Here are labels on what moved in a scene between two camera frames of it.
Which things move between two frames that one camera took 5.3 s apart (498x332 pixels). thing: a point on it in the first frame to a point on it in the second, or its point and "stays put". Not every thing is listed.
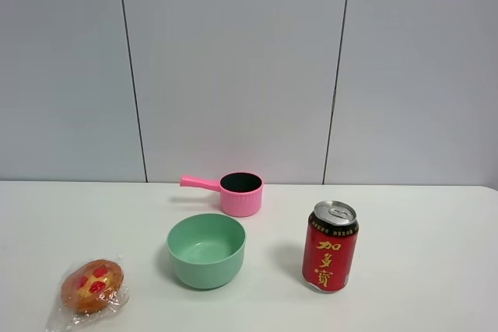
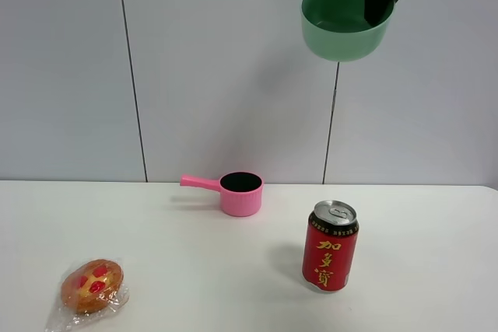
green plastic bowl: [206, 250] to [335, 24]
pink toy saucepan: [240, 192] stays put
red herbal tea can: [331, 229] stays put
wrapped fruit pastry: [89, 288] stays put
